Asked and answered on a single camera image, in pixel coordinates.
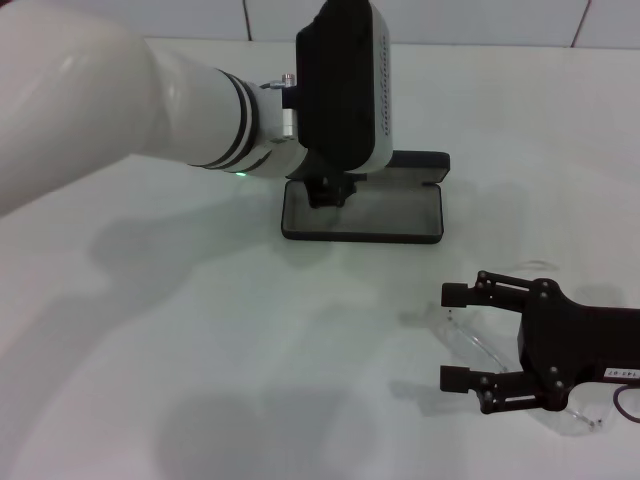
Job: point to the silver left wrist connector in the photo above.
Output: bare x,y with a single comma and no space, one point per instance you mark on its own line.
287,78

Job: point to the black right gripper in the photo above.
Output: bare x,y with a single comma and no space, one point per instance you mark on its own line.
565,345

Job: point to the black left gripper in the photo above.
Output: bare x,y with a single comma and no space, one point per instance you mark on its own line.
330,190

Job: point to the black glasses case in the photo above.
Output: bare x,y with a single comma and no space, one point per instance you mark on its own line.
390,215

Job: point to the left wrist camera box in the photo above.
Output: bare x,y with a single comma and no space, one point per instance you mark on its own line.
340,90

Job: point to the clear white glasses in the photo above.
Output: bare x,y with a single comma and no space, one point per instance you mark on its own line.
475,340

